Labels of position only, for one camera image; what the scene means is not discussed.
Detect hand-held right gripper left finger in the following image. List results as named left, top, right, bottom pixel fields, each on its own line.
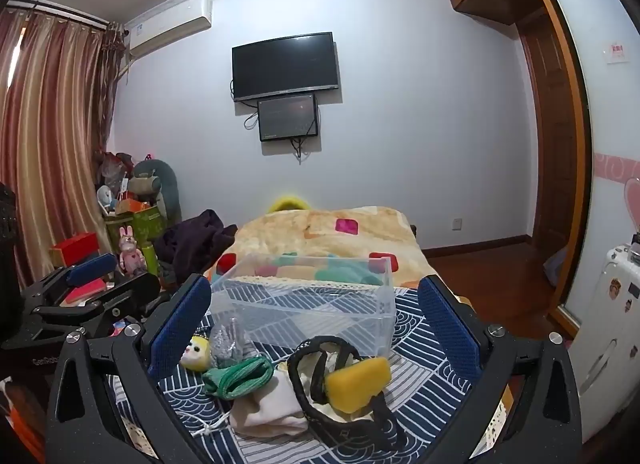
left=46, top=274, right=213, bottom=464

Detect small yellow-haired doll head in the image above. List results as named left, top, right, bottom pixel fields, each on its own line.
left=180, top=335, right=211, bottom=372

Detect blue white patterned cloth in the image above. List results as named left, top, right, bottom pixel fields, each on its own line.
left=107, top=286, right=506, bottom=464

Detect black mesh bag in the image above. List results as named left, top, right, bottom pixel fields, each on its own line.
left=286, top=336, right=408, bottom=451

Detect dark purple cloth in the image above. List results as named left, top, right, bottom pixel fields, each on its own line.
left=152, top=209, right=238, bottom=287

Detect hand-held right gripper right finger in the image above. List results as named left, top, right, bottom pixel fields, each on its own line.
left=418, top=274, right=584, bottom=464

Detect red box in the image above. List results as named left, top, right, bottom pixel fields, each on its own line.
left=50, top=232, right=101, bottom=270

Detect red orange bag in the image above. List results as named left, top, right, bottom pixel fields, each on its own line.
left=0, top=378, right=47, bottom=464

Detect curtain rail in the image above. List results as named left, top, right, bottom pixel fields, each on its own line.
left=5, top=0, right=112, bottom=29

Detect white suitcase with stickers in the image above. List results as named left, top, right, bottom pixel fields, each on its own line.
left=570, top=241, right=640, bottom=445

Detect yellow sponge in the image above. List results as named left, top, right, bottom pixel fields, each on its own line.
left=324, top=356, right=392, bottom=414

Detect pile of plastic bags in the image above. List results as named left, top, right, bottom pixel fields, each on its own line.
left=96, top=151, right=137, bottom=217

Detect brown wooden door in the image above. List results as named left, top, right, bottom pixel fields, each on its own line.
left=520, top=19, right=583, bottom=295

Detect beige blanket with coloured squares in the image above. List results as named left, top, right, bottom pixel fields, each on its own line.
left=207, top=205, right=433, bottom=290

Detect yellow plastic item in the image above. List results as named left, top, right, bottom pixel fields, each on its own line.
left=267, top=195, right=312, bottom=215

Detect white air conditioner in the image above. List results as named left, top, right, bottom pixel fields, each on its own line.
left=127, top=0, right=213, bottom=57

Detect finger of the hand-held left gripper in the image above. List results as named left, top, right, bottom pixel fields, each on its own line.
left=30, top=271, right=162, bottom=340
left=22, top=252, right=117, bottom=314

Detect red flat book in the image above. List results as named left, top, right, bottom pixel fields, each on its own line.
left=64, top=279, right=109, bottom=306

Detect pink bunny toy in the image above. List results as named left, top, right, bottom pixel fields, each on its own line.
left=118, top=225, right=148, bottom=275

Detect black wall television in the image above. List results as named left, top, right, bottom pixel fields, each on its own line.
left=231, top=32, right=341, bottom=102

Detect small black wall monitor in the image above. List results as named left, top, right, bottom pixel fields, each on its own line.
left=257, top=94, right=319, bottom=142

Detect green knitted cloth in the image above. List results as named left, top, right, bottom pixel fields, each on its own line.
left=202, top=356, right=276, bottom=400

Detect white sliding wardrobe door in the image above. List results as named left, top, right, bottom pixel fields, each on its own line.
left=527, top=0, right=640, bottom=325

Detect white drawstring cloth pouch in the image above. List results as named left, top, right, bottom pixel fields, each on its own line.
left=197, top=371, right=308, bottom=440

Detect green cardboard box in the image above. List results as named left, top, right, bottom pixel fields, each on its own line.
left=105, top=206, right=168, bottom=265

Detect clear plastic bag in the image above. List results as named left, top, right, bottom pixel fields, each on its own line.
left=209, top=316, right=251, bottom=367

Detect black monitor cables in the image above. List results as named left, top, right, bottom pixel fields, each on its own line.
left=291, top=136, right=312, bottom=165

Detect striped red beige curtain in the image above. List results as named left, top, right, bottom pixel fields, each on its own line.
left=0, top=6, right=126, bottom=290

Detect grey plush toy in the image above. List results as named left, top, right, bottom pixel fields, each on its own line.
left=127, top=159, right=182, bottom=225

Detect clear plastic storage box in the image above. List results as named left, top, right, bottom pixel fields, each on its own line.
left=210, top=253, right=396, bottom=352

